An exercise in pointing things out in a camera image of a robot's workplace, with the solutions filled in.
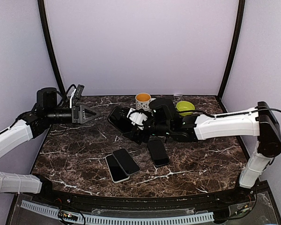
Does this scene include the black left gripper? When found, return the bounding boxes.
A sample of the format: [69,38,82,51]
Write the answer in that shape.
[46,104,101,125]

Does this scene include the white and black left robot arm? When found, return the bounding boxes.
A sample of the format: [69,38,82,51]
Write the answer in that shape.
[0,85,101,204]

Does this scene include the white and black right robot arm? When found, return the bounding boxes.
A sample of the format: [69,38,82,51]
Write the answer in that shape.
[126,98,281,203]

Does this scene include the black phone dark case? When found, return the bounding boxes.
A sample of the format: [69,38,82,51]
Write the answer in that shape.
[147,140,170,167]

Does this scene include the black phone grey case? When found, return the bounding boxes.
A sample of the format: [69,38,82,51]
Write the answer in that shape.
[112,149,141,175]

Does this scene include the black phone white case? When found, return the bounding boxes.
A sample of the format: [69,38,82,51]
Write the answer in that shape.
[105,154,130,183]

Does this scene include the white spotted mug orange inside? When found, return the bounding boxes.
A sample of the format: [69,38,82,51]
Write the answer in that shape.
[135,93,156,112]

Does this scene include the lime green bowl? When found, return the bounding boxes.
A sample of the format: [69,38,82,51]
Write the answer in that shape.
[176,101,195,116]

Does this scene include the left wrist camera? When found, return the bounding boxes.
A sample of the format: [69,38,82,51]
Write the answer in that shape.
[69,84,85,108]

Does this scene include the black left frame post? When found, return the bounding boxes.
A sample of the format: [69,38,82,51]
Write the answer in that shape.
[37,0,66,95]

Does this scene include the black frame post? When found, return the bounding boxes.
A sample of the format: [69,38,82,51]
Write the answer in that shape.
[37,0,66,95]
[217,0,245,101]

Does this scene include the white slotted cable duct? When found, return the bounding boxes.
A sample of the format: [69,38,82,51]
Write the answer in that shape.
[21,200,214,225]

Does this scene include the black right frame post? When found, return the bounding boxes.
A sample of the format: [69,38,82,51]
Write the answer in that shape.
[217,0,245,101]

